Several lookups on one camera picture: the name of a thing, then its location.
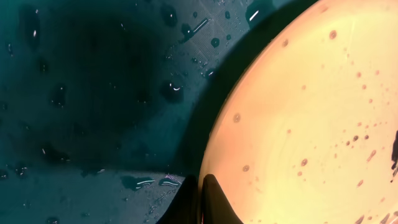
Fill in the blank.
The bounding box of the blue plastic tray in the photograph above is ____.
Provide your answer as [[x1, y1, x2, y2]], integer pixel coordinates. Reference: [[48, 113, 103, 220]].
[[1, 0, 312, 223]]

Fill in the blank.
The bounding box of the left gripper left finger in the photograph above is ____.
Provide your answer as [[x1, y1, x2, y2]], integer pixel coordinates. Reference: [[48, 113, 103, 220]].
[[157, 175, 198, 224]]

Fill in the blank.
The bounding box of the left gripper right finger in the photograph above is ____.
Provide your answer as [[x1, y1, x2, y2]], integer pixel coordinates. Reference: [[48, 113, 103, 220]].
[[201, 174, 243, 224]]

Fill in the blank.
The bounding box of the yellow plate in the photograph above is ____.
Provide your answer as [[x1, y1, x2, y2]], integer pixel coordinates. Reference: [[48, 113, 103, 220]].
[[200, 0, 397, 224]]

